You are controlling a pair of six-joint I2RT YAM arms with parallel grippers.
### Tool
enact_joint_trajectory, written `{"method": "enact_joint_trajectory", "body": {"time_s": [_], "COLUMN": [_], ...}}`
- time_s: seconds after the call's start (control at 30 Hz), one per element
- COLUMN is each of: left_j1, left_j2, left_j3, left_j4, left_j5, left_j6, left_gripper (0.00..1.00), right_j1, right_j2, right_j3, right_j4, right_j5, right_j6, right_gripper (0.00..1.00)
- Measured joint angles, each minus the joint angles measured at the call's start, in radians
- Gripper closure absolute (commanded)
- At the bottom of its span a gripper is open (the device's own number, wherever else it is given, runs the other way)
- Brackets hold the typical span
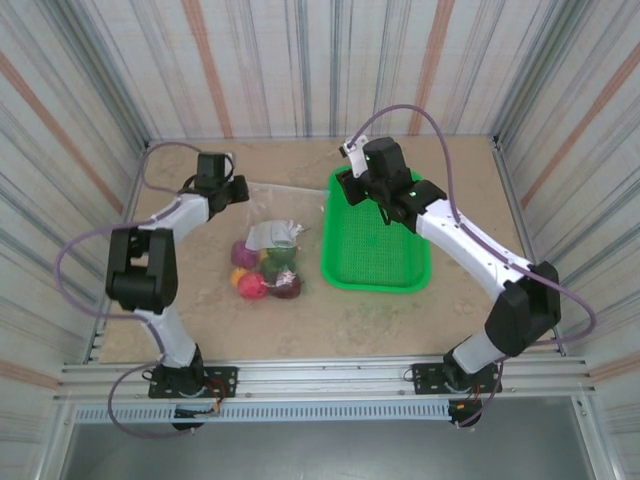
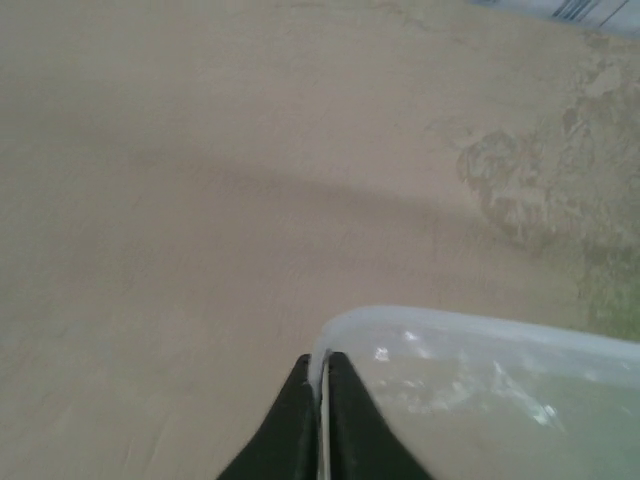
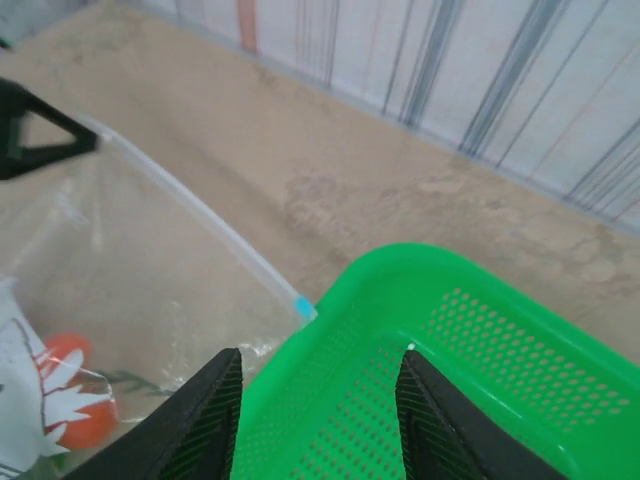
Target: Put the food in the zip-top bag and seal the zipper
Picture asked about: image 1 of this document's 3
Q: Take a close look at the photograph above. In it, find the clear zip-top plastic bag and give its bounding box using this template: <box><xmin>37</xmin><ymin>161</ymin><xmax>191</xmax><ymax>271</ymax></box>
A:
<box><xmin>222</xmin><ymin>180</ymin><xmax>334</xmax><ymax>304</ymax></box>

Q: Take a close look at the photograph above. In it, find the aluminium mounting rail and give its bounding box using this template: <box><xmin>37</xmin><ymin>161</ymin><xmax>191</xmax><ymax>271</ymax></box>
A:
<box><xmin>59</xmin><ymin>355</ymin><xmax>596</xmax><ymax>401</ymax></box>

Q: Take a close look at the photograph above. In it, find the dark maroon toy food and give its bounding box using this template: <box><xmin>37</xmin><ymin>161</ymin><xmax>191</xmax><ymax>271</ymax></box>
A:
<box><xmin>269</xmin><ymin>272</ymin><xmax>305</xmax><ymax>300</ymax></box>

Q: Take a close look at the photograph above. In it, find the aluminium table edge profile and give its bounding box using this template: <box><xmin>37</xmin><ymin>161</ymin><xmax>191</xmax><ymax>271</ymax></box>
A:
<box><xmin>491</xmin><ymin>134</ymin><xmax>569</xmax><ymax>359</ymax></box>

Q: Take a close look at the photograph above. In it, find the grey slotted cable duct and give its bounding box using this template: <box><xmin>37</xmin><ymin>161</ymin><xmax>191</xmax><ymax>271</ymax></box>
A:
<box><xmin>73</xmin><ymin>402</ymin><xmax>454</xmax><ymax>422</ymax></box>

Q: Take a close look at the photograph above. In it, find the black connector box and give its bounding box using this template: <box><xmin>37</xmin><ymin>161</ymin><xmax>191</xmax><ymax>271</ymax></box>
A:
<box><xmin>447</xmin><ymin>399</ymin><xmax>482</xmax><ymax>429</ymax></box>
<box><xmin>171</xmin><ymin>407</ymin><xmax>207</xmax><ymax>434</ymax></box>

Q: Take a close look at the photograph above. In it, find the pink-red toy fruit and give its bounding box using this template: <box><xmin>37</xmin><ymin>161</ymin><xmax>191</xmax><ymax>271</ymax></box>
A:
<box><xmin>237</xmin><ymin>273</ymin><xmax>269</xmax><ymax>300</ymax></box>

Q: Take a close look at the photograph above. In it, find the green plastic mesh basket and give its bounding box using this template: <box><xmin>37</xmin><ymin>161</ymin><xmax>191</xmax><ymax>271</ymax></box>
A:
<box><xmin>319</xmin><ymin>167</ymin><xmax>433</xmax><ymax>294</ymax></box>

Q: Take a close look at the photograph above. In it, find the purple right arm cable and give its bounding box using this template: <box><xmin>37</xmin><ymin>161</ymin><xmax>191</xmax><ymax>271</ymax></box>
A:
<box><xmin>349</xmin><ymin>103</ymin><xmax>599</xmax><ymax>429</ymax></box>

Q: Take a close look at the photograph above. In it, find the green toy vegetable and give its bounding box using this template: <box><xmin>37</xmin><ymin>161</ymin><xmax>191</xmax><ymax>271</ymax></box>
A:
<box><xmin>262</xmin><ymin>244</ymin><xmax>300</xmax><ymax>274</ymax></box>

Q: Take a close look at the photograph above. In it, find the white paper label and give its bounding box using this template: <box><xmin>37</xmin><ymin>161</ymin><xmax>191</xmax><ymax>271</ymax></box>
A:
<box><xmin>247</xmin><ymin>218</ymin><xmax>306</xmax><ymax>251</ymax></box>

